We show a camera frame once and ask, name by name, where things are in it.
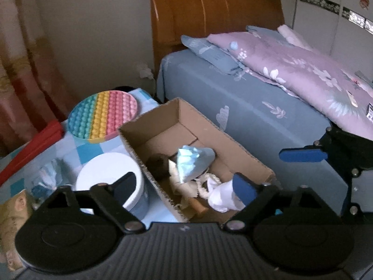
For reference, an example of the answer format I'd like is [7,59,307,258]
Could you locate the red flat object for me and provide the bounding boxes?
[0,120,65,185]

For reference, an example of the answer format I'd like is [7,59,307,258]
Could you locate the blue ribbon bundle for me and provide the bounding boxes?
[30,159,69,202]

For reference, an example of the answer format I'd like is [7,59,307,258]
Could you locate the gold and white box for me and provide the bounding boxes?
[1,189,34,271]

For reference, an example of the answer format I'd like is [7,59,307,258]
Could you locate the cream fabric bow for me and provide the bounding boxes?
[169,160,198,206]

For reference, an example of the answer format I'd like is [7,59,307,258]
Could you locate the pink striped curtain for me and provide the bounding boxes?
[0,0,77,157]

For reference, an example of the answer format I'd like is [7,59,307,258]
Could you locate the clear jar white lid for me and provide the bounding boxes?
[75,152,149,220]

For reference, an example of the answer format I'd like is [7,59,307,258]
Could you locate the cream hair scrunchie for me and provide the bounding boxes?
[195,173,222,200]

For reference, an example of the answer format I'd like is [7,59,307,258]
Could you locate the white sock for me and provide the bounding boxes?
[207,179,245,213]

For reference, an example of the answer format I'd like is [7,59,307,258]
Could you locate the pink floral quilt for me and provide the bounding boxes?
[207,30,372,139]

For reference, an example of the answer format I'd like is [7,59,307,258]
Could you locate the light blue face mask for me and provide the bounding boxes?
[176,145,216,183]

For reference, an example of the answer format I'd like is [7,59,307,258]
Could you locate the blue checkered tablecloth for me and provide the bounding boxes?
[0,87,178,224]

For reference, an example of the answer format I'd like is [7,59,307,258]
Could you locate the wooden bed headboard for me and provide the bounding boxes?
[150,0,285,71]

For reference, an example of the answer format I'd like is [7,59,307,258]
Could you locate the dark brown hair scrunchie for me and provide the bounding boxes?
[145,154,170,183]

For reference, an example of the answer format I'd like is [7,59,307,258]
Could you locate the brown cardboard box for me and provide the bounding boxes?
[119,98,275,224]

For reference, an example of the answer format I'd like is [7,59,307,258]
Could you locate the rainbow pop-it silicone mat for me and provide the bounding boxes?
[68,90,139,144]

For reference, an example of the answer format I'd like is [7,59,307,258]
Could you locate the blue floral bed sheet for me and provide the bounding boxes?
[157,49,348,214]

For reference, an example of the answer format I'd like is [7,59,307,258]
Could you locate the blue floral pillow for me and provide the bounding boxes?
[181,35,246,75]

